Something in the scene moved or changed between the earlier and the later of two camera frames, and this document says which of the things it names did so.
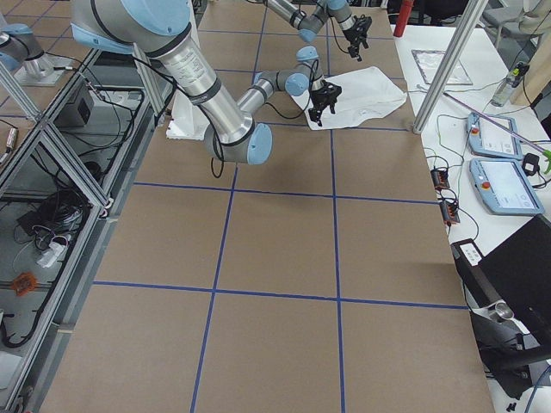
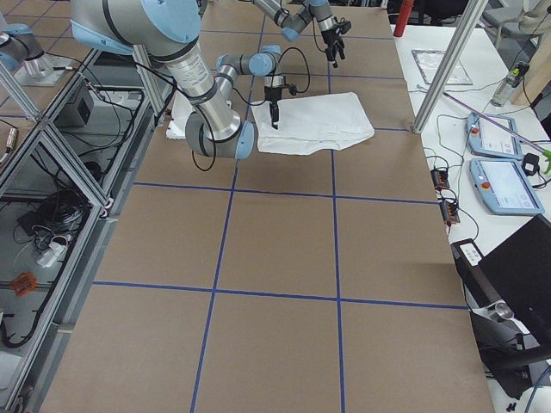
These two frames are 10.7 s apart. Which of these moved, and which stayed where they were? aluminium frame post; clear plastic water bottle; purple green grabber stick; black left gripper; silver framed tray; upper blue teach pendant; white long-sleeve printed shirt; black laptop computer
Moved: black left gripper; white long-sleeve printed shirt
Stayed: clear plastic water bottle; black laptop computer; aluminium frame post; upper blue teach pendant; purple green grabber stick; silver framed tray
